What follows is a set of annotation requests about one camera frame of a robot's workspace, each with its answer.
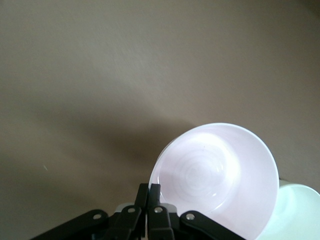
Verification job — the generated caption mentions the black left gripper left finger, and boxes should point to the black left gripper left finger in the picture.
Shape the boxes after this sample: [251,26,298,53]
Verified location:
[29,183,149,240]

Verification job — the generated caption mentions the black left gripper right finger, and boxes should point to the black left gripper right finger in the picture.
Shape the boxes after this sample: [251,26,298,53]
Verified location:
[146,183,251,240]

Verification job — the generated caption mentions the pink plastic bowl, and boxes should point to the pink plastic bowl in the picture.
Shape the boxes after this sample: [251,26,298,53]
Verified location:
[149,121,280,240]

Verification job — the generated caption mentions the white plastic bowl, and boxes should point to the white plastic bowl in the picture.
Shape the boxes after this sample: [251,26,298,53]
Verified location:
[257,178,320,240]

